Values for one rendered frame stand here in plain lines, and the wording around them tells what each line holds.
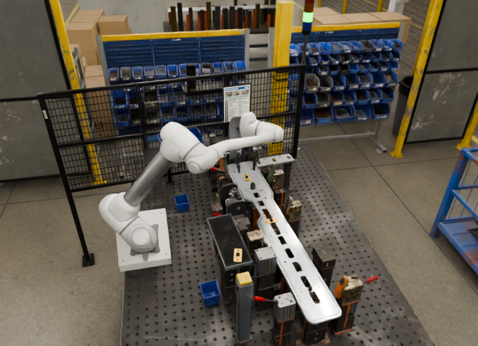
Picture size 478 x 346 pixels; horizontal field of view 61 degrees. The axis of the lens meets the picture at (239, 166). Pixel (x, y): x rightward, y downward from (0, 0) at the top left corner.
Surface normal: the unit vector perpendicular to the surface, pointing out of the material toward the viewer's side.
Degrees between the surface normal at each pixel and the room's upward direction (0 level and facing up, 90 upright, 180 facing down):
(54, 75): 91
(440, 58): 92
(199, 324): 0
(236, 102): 90
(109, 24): 90
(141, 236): 48
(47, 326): 0
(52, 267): 0
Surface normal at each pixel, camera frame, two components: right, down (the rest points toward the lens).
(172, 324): 0.00, -0.83
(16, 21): 0.18, 0.54
